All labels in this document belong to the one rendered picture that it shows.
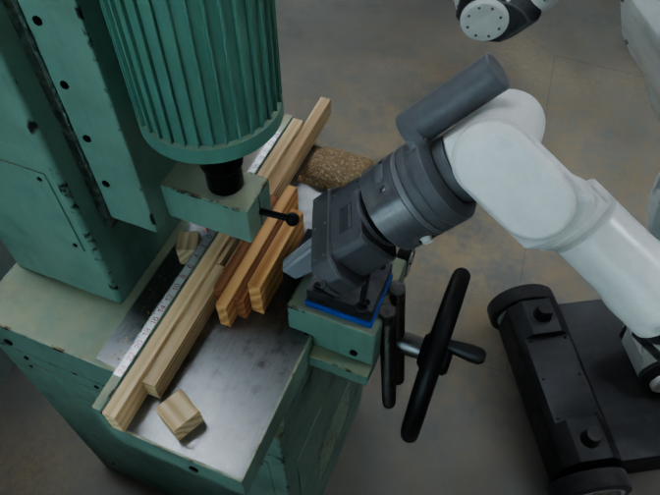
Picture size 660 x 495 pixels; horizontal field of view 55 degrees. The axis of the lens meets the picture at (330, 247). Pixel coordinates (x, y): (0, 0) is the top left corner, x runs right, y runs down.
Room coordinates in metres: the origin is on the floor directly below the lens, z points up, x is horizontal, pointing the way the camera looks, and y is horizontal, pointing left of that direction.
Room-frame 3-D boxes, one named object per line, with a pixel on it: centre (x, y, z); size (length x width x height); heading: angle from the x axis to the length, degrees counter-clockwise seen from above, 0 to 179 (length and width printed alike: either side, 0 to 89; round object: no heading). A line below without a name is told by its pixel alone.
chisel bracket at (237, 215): (0.61, 0.16, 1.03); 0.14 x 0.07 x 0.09; 68
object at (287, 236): (0.56, 0.08, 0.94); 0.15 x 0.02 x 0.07; 158
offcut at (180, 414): (0.32, 0.20, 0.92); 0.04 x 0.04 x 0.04; 43
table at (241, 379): (0.54, 0.05, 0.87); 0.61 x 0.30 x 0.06; 158
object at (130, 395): (0.59, 0.17, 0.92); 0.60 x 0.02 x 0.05; 158
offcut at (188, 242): (0.67, 0.25, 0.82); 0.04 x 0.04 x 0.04; 0
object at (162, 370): (0.65, 0.12, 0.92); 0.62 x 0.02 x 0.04; 158
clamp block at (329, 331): (0.51, -0.03, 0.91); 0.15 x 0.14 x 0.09; 158
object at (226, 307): (0.58, 0.11, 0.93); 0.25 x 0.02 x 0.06; 158
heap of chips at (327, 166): (0.78, -0.02, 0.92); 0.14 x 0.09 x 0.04; 68
